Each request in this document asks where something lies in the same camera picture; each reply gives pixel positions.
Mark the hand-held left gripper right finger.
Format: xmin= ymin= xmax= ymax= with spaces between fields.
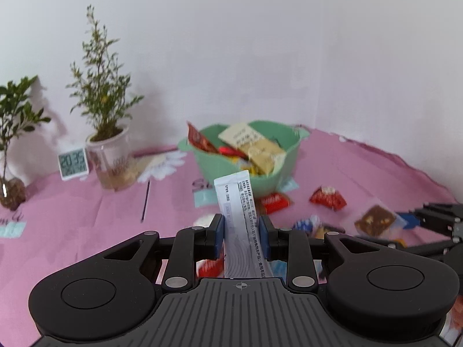
xmin=260 ymin=215 xmax=400 ymax=294

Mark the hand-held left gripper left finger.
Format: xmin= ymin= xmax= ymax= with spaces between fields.
xmin=103 ymin=213 xmax=227 ymax=294

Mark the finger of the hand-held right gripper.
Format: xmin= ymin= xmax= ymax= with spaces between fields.
xmin=356 ymin=236 xmax=456 ymax=261
xmin=395 ymin=202 xmax=463 ymax=239

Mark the brown snack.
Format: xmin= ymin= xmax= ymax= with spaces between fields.
xmin=354 ymin=205 xmax=407 ymax=235

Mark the white stick packet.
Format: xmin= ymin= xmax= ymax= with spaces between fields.
xmin=213 ymin=169 xmax=279 ymax=279

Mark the blue candy ball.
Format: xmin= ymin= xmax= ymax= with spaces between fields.
xmin=293 ymin=215 xmax=322 ymax=232

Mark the mint green plastic bowl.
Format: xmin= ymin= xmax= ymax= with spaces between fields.
xmin=177 ymin=120 xmax=310 ymax=196

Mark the orange yellow snack packet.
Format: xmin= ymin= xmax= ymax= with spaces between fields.
xmin=249 ymin=161 xmax=270 ymax=177

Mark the small red orange packet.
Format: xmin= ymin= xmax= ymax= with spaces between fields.
xmin=218 ymin=146 xmax=248 ymax=158

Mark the pale yellow snack packet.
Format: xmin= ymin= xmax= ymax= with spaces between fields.
xmin=248 ymin=138 xmax=286 ymax=174

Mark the red snack packet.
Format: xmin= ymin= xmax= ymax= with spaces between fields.
xmin=187 ymin=122 xmax=219 ymax=154

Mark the beige printed snack packet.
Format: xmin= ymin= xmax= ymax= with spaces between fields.
xmin=218 ymin=123 xmax=264 ymax=149

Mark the red rectangular candy packet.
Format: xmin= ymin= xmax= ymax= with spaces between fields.
xmin=258 ymin=192 xmax=293 ymax=215

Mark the red and white snack bag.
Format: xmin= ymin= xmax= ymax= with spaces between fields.
xmin=197 ymin=258 xmax=225 ymax=278

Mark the small red crinkled wrapper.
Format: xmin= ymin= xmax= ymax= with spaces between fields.
xmin=309 ymin=185 xmax=347 ymax=211

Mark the potted plant in white cup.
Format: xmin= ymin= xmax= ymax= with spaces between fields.
xmin=66 ymin=5 xmax=144 ymax=190

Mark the pink printed tablecloth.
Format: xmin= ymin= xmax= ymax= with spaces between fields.
xmin=0 ymin=126 xmax=463 ymax=347

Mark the white digital clock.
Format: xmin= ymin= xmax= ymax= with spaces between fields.
xmin=58 ymin=147 xmax=89 ymax=181

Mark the leafy plant in glass vase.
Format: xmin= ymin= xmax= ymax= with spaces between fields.
xmin=0 ymin=76 xmax=51 ymax=211

